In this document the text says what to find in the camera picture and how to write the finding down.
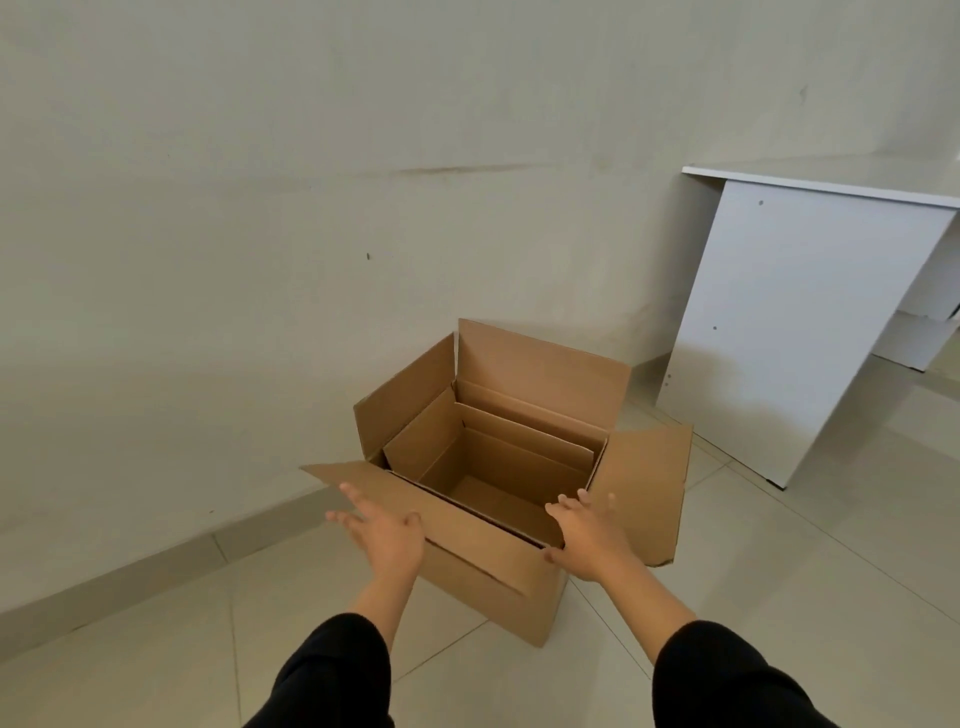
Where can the person's right hand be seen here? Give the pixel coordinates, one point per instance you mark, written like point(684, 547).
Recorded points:
point(592, 544)

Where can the smaller inner cardboard box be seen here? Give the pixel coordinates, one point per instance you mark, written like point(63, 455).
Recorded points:
point(510, 461)

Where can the person's right thumb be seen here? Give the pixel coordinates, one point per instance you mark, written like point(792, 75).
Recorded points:
point(556, 555)

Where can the white desk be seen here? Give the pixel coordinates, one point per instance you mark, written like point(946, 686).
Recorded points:
point(787, 300)

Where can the large open cardboard box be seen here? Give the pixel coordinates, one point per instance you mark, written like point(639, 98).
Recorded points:
point(540, 379)

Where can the person's right forearm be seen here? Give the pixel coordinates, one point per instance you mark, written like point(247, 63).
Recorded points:
point(697, 660)

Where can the person's left hand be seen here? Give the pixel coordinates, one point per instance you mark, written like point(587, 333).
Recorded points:
point(390, 544)

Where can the person's left thumb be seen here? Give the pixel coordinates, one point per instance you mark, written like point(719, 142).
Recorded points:
point(415, 525)

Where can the person's left forearm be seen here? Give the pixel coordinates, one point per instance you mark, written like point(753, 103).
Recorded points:
point(360, 652)

